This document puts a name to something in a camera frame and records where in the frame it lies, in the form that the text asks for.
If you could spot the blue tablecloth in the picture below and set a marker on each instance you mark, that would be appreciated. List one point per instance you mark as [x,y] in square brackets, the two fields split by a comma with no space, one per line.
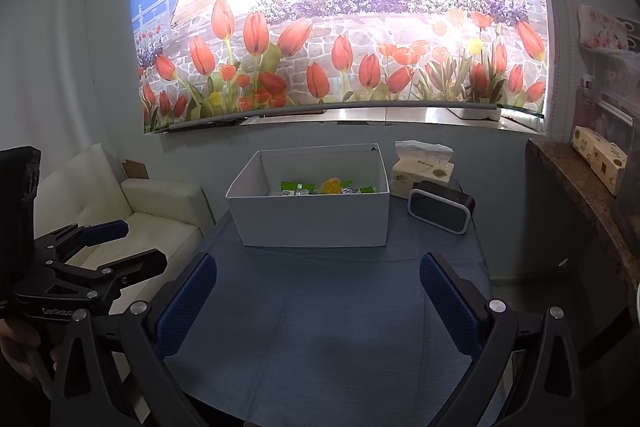
[325,332]

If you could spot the tissue pack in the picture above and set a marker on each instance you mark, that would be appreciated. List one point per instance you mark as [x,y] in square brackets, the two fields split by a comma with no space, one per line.
[420,177]

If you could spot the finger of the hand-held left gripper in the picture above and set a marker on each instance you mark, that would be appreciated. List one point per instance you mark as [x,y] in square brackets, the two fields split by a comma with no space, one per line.
[105,231]
[130,269]

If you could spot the stone counter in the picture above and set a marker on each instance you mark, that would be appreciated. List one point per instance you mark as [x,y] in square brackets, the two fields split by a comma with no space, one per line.
[565,177]

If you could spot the pile of jelly cups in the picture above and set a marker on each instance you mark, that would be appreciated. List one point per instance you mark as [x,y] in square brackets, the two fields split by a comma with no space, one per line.
[332,186]

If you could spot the brown cardboard piece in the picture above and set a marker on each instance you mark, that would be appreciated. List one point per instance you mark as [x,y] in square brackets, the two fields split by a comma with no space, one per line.
[136,169]

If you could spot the white sofa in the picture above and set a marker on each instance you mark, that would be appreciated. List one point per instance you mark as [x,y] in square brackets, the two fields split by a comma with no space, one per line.
[160,217]

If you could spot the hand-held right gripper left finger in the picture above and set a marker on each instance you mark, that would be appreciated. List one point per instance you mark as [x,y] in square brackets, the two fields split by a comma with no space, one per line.
[185,302]

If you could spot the floral printed pouch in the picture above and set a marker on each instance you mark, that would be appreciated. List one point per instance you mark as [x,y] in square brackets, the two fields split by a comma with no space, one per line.
[605,27]

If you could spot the tulip wall poster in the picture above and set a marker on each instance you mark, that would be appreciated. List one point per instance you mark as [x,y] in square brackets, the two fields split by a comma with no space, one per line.
[300,32]

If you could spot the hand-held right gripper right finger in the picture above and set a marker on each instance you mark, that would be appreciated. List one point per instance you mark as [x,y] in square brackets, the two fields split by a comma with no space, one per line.
[450,302]

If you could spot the black speaker with white frame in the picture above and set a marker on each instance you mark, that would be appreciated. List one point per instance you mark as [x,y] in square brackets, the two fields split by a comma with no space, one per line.
[435,209]

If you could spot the white cardboard box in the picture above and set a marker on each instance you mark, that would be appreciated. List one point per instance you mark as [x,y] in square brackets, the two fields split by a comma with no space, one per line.
[310,222]

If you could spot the yellow patterned box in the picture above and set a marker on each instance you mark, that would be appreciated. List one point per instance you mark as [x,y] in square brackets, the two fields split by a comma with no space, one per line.
[600,157]

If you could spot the person's left hand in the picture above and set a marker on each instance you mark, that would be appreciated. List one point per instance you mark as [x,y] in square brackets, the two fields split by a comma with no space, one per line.
[22,347]

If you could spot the clear plastic container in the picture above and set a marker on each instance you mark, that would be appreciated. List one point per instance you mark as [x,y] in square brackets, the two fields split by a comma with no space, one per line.
[615,107]

